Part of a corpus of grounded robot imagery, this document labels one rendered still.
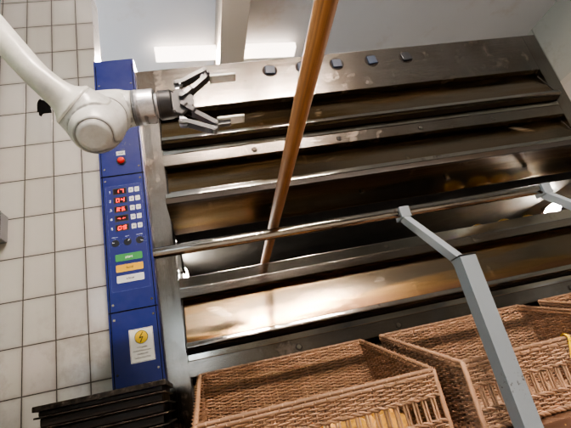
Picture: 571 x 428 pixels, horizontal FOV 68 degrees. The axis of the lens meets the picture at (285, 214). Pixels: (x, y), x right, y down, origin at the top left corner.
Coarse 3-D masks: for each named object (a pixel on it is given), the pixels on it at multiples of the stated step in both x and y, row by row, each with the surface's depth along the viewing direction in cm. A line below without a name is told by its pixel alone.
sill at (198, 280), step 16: (496, 224) 169; (512, 224) 170; (528, 224) 170; (400, 240) 162; (416, 240) 163; (304, 256) 155; (320, 256) 156; (336, 256) 157; (352, 256) 157; (224, 272) 150; (240, 272) 151; (256, 272) 151; (272, 272) 152
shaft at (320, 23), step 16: (320, 0) 51; (336, 0) 51; (320, 16) 53; (320, 32) 55; (304, 48) 59; (320, 48) 58; (304, 64) 61; (320, 64) 61; (304, 80) 63; (304, 96) 67; (304, 112) 71; (288, 128) 77; (304, 128) 77; (288, 144) 80; (288, 160) 85; (288, 176) 92; (272, 208) 110; (272, 224) 118; (272, 240) 131
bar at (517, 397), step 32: (512, 192) 131; (544, 192) 132; (320, 224) 120; (352, 224) 122; (416, 224) 118; (160, 256) 113; (448, 256) 103; (480, 288) 94; (480, 320) 92; (512, 352) 89; (512, 384) 86; (512, 416) 86
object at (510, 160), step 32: (448, 160) 161; (480, 160) 164; (512, 160) 170; (544, 160) 175; (224, 192) 146; (256, 192) 148; (288, 192) 152; (320, 192) 157; (352, 192) 162; (384, 192) 167; (416, 192) 173; (192, 224) 155; (224, 224) 160
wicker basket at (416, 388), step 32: (320, 352) 140; (352, 352) 141; (384, 352) 123; (224, 384) 131; (256, 384) 132; (288, 384) 133; (384, 384) 94; (416, 384) 95; (192, 416) 93; (224, 416) 126; (256, 416) 88; (288, 416) 89; (320, 416) 90; (352, 416) 91; (416, 416) 93; (448, 416) 93
